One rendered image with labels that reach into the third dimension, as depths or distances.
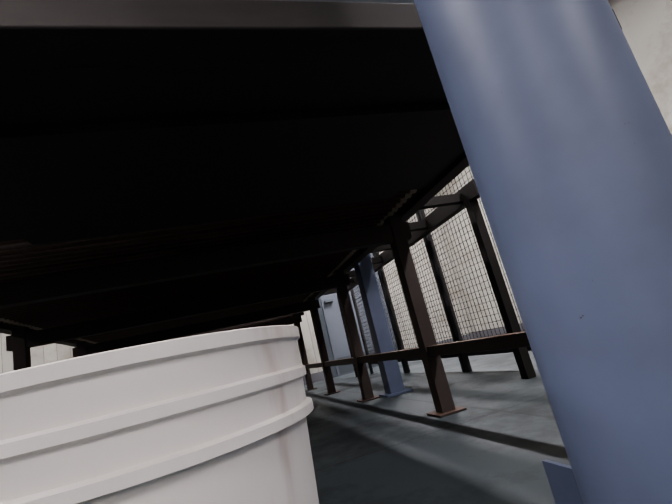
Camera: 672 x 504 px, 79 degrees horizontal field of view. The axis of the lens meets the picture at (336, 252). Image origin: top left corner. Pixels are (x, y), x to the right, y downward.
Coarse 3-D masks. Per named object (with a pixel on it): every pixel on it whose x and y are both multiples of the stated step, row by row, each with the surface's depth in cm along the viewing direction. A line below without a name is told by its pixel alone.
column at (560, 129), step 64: (448, 0) 42; (512, 0) 37; (576, 0) 36; (448, 64) 43; (512, 64) 37; (576, 64) 35; (512, 128) 37; (576, 128) 34; (640, 128) 33; (512, 192) 37; (576, 192) 33; (640, 192) 32; (512, 256) 39; (576, 256) 33; (640, 256) 31; (576, 320) 33; (640, 320) 30; (576, 384) 34; (640, 384) 30; (576, 448) 35; (640, 448) 30
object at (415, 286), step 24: (408, 264) 178; (408, 288) 174; (312, 312) 365; (432, 336) 171; (504, 336) 121; (336, 360) 312; (360, 360) 256; (384, 360) 217; (432, 360) 168; (312, 384) 444; (360, 384) 260; (432, 384) 167; (456, 408) 165
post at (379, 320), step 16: (368, 256) 274; (368, 272) 270; (368, 288) 267; (368, 304) 264; (368, 320) 269; (384, 320) 264; (384, 336) 261; (384, 352) 258; (384, 368) 255; (384, 384) 259; (400, 384) 254
